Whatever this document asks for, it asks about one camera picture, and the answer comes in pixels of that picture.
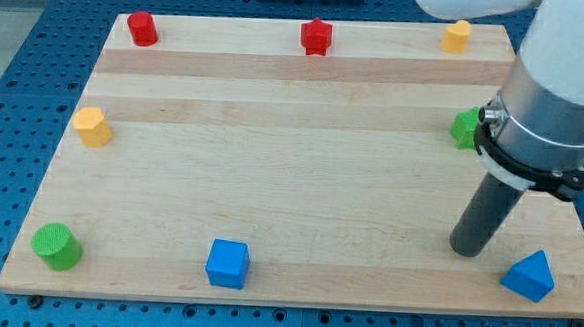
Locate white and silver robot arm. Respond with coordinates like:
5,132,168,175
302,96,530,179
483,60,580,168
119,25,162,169
416,0,584,201

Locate light wooden board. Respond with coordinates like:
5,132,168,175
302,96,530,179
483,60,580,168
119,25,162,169
0,14,584,319

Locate blue cube block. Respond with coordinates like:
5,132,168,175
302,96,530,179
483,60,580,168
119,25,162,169
205,239,250,289

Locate red star block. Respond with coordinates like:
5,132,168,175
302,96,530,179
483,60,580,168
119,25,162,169
300,18,333,56

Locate green star block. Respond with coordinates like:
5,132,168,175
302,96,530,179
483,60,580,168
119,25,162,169
450,107,480,150

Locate red cylinder block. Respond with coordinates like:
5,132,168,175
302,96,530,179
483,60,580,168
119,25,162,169
127,10,159,47

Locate yellow heart block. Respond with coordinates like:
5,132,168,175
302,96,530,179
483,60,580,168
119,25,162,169
440,20,472,54

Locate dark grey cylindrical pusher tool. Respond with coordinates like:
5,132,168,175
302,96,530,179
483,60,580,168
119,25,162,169
449,173,524,257

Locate yellow hexagon block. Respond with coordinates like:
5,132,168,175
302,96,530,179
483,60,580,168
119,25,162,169
72,107,112,148

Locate green cylinder block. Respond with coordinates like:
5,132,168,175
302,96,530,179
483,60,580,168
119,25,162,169
30,222,82,271

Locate blue triangle block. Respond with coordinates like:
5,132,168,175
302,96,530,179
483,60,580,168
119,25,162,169
500,251,556,303

